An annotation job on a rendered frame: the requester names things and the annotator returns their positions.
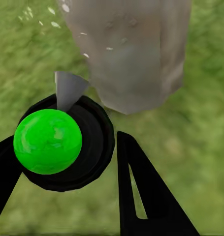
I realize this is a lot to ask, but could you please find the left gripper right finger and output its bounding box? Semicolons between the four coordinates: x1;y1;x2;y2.
116;131;200;236

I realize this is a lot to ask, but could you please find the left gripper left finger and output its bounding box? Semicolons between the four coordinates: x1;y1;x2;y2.
0;135;22;214

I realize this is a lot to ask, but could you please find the pesticide atomizer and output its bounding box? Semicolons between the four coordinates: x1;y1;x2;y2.
14;71;116;192

